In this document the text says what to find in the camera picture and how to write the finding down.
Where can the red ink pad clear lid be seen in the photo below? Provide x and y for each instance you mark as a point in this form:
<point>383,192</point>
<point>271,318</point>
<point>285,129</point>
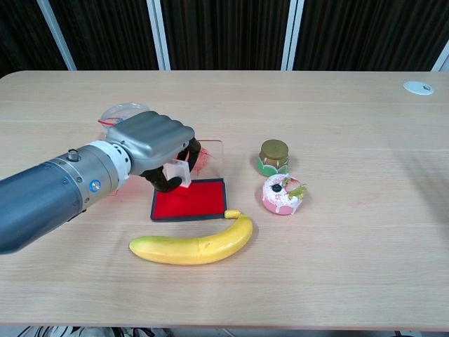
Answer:
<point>205,201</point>

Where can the pink strawberry cake toy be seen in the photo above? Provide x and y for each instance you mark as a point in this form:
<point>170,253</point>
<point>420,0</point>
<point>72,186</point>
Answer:
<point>280,201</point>

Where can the green jar gold lid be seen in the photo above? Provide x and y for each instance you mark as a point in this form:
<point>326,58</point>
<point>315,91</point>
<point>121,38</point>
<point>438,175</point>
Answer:
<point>274,154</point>

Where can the red and white stamp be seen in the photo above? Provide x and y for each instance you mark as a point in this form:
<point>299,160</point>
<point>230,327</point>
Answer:
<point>179,173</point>

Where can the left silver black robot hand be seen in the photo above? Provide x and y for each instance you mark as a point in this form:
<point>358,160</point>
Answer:
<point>151,140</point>

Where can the yellow toy banana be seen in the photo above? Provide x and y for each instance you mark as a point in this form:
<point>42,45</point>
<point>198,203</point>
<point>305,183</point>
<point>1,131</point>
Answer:
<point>196,251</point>

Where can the white partition frame post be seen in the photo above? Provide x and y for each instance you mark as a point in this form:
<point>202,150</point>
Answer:
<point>293,35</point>
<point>158,35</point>
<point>58,35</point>
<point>442,61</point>

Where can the clear jar of binder clips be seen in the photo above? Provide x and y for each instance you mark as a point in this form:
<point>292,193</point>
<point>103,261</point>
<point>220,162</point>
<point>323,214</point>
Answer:
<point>121,109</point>

